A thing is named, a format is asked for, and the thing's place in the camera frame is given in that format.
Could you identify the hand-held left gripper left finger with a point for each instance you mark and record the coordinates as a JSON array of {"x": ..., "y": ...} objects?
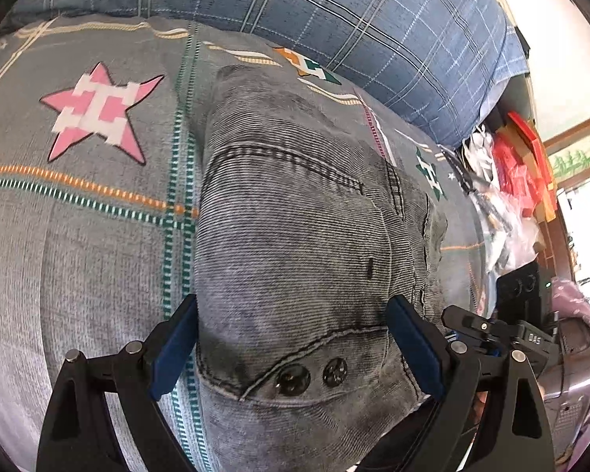
[{"x": 174, "y": 349}]

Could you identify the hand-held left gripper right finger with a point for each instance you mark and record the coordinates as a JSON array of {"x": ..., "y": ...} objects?
[{"x": 415, "y": 349}]

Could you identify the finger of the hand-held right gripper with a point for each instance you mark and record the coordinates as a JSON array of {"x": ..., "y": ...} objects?
[{"x": 472, "y": 323}]

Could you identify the grey denim pants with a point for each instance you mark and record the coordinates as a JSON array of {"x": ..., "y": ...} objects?
[{"x": 295, "y": 255}]

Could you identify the white plastic bags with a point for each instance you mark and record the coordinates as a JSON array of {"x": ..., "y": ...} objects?
[{"x": 501, "y": 226}]

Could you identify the grey metallic appliance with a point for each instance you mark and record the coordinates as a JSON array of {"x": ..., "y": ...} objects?
[{"x": 570, "y": 383}]

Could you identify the grey star print bed sheet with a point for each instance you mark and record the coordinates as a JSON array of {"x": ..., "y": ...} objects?
[{"x": 103, "y": 255}]

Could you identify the pile of red boxes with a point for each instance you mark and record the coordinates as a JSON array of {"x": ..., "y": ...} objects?
[{"x": 521, "y": 167}]

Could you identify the blue plaid pillow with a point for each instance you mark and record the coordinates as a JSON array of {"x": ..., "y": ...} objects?
[{"x": 324, "y": 14}]

